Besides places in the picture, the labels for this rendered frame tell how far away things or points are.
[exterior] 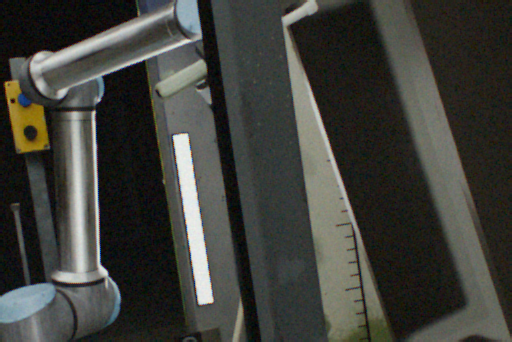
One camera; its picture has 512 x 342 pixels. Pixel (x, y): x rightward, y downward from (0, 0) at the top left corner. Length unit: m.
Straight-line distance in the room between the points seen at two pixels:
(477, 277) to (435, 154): 0.42
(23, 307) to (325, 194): 1.36
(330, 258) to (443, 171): 0.62
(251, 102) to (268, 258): 0.14
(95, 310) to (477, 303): 1.25
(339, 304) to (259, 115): 2.24
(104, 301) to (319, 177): 1.12
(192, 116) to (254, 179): 1.99
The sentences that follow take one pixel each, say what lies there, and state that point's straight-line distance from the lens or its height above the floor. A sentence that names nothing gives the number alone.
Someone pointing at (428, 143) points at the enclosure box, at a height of 1.11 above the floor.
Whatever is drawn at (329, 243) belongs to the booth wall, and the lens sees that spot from 2.79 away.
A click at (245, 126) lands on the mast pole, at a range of 0.63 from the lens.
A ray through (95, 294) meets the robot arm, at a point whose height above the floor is 0.86.
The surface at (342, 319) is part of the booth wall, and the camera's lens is 2.85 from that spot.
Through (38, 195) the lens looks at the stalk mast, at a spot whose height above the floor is 1.13.
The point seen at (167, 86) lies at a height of 1.37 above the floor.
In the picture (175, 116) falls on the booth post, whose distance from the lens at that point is 2.60.
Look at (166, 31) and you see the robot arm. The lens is 1.47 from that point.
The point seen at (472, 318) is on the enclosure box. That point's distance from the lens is 2.52.
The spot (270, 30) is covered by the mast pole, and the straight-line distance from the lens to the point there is 0.64.
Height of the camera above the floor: 1.19
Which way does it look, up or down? 3 degrees down
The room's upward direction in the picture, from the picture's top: 9 degrees counter-clockwise
